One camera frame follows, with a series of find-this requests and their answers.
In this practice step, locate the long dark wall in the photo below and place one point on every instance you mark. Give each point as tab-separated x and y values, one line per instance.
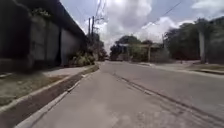
40	40

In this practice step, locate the pale gate frame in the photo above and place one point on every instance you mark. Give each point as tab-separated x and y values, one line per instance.
140	50

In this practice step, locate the sunken gutter strip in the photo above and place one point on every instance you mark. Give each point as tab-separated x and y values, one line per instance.
36	101

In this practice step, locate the roadside bushes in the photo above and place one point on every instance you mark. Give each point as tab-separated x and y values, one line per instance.
81	59

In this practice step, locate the raised kerbed verge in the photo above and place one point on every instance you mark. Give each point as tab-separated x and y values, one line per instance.
196	67

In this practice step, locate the grey paved road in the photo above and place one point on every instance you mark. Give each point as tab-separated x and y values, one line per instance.
133	96

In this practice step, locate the dirt verge with kerb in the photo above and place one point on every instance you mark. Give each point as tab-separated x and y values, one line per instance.
23	85

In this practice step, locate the dark trees behind wall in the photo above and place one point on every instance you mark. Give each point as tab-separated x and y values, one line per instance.
183	41

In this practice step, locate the utility pole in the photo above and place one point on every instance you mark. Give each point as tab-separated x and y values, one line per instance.
89	28
92	30

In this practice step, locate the cluster of green trees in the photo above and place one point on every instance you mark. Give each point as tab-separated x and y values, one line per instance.
128	48

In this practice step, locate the pale concrete pillar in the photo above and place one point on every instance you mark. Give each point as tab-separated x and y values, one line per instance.
202	46

